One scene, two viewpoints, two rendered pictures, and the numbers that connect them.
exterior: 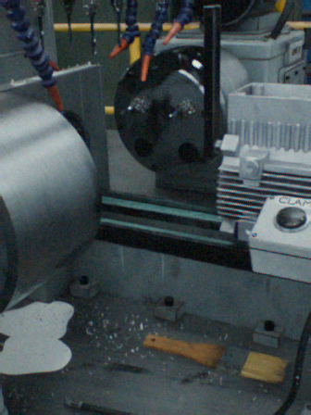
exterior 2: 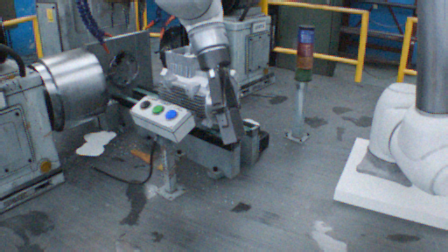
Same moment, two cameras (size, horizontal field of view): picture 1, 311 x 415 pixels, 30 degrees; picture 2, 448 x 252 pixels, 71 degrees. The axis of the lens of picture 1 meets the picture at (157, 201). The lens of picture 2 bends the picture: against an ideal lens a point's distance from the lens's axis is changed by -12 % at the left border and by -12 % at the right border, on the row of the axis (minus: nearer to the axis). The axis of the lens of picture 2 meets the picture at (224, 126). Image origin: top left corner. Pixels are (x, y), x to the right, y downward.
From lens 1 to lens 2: 0.57 m
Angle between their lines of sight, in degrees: 12
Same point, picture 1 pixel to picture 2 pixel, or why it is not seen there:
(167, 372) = (131, 163)
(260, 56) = (232, 29)
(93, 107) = (143, 49)
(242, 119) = (170, 62)
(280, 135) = (182, 70)
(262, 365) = not seen: hidden behind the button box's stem
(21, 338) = (90, 143)
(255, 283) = not seen: hidden behind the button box
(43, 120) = (86, 59)
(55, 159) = (85, 74)
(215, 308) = not seen: hidden behind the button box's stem
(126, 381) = (115, 163)
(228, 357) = (157, 161)
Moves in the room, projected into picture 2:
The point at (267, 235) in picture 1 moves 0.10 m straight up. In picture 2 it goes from (135, 110) to (130, 73)
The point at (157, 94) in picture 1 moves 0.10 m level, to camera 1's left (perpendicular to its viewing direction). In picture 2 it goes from (173, 45) to (151, 44)
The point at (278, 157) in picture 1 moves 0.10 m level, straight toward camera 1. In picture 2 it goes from (180, 80) to (162, 90)
